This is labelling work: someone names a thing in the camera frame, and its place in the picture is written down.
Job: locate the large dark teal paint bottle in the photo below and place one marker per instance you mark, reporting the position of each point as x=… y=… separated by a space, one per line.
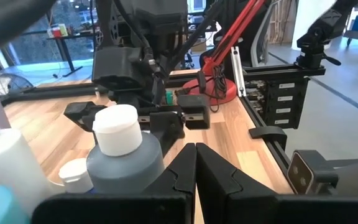
x=126 y=168

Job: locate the black background desk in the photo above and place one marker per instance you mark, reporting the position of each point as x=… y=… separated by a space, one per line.
x=64 y=46

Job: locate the silver aluminium rail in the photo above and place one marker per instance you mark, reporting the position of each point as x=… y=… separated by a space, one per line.
x=237 y=71

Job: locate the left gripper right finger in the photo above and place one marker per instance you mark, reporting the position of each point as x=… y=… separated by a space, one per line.
x=244 y=208

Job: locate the black table-level camera box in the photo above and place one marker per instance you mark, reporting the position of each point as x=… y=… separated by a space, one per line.
x=309 y=172

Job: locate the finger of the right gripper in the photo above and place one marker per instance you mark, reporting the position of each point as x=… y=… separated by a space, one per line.
x=166 y=130

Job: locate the white paint bottle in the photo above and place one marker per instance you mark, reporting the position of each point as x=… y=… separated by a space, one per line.
x=8 y=161

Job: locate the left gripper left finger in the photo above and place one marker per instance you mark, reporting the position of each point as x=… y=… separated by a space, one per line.
x=120 y=208

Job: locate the black box white labels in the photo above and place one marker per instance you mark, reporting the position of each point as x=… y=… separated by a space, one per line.
x=281 y=102

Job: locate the small teal paint bottle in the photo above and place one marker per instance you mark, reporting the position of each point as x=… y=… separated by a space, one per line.
x=169 y=97

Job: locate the small light blue paint bottle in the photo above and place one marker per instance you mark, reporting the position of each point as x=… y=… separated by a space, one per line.
x=75 y=174

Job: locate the black floor fan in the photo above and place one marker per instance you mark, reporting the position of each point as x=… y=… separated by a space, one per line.
x=11 y=82

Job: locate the black grey office chair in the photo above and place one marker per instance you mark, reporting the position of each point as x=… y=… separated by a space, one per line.
x=259 y=31

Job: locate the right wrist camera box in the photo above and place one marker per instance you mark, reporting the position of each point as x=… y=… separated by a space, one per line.
x=117 y=68

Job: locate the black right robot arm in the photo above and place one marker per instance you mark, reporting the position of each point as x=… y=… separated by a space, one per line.
x=160 y=18

